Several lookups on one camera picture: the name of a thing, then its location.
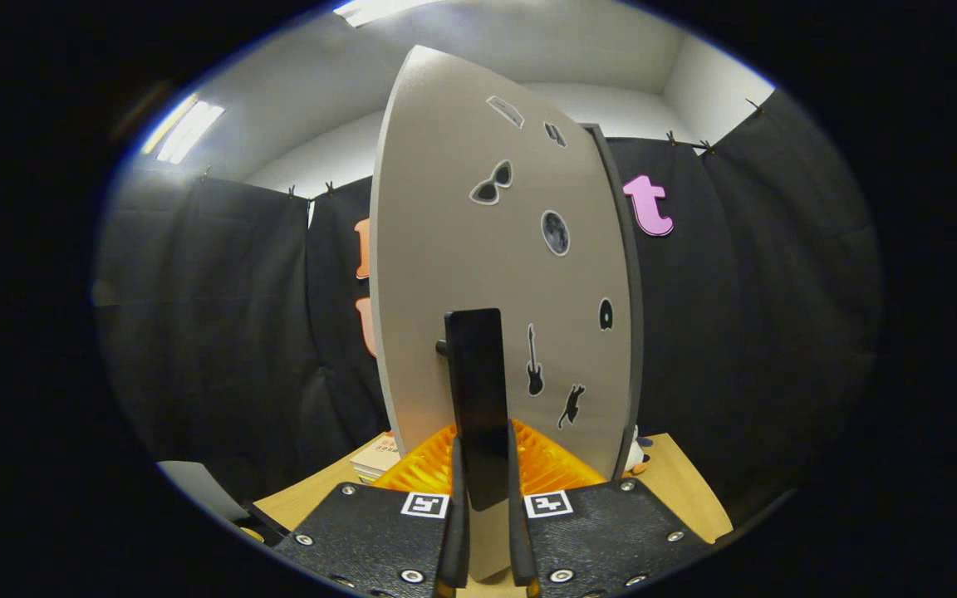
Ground black door handle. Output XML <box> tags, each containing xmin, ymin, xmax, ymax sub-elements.
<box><xmin>437</xmin><ymin>309</ymin><xmax>513</xmax><ymax>512</ymax></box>

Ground beige shoe cabinet door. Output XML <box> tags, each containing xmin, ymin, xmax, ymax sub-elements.
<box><xmin>369</xmin><ymin>46</ymin><xmax>637</xmax><ymax>582</ymax></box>

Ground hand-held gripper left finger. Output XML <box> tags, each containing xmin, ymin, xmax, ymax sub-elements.
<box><xmin>275</xmin><ymin>424</ymin><xmax>471</xmax><ymax>598</ymax></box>

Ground dark grey shoe cabinet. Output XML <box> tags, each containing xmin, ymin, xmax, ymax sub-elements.
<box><xmin>582</xmin><ymin>123</ymin><xmax>645</xmax><ymax>481</ymax></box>

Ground wide ceiling light panel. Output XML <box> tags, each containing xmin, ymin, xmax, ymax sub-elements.
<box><xmin>333</xmin><ymin>0</ymin><xmax>446</xmax><ymax>27</ymax></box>

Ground black backdrop cloth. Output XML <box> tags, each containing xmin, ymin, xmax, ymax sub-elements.
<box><xmin>96</xmin><ymin>87</ymin><xmax>882</xmax><ymax>524</ymax></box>

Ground grey panel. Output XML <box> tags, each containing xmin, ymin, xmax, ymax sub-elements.
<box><xmin>156</xmin><ymin>461</ymin><xmax>251</xmax><ymax>524</ymax></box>

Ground small white orange figurine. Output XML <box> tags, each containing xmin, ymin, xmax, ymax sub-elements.
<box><xmin>624</xmin><ymin>425</ymin><xmax>654</xmax><ymax>476</ymax></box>

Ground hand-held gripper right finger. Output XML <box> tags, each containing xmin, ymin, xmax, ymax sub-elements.
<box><xmin>505</xmin><ymin>419</ymin><xmax>712</xmax><ymax>598</ymax></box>

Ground beige cover book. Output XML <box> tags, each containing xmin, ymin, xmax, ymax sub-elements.
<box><xmin>351</xmin><ymin>432</ymin><xmax>402</xmax><ymax>469</ymax></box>

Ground narrow ceiling light panel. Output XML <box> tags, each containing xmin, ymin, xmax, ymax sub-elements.
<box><xmin>142</xmin><ymin>93</ymin><xmax>226</xmax><ymax>164</ymax></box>

